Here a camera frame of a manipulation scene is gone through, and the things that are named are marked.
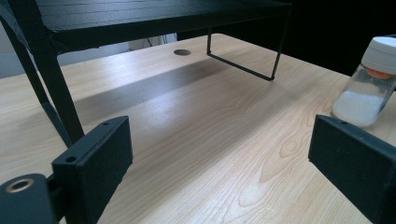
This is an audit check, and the black two-tier metal rack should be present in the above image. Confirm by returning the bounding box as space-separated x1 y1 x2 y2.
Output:
0 0 294 149

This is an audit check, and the black curtain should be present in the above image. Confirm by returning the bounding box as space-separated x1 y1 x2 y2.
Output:
177 0 396 77

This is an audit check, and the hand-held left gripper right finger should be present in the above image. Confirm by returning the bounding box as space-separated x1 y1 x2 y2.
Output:
307 114 396 224

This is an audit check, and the white-lid glass jar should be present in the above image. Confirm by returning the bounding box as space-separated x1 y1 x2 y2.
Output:
331 35 396 129

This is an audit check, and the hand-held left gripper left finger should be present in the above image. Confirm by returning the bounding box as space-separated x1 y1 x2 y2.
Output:
51 115 134 224

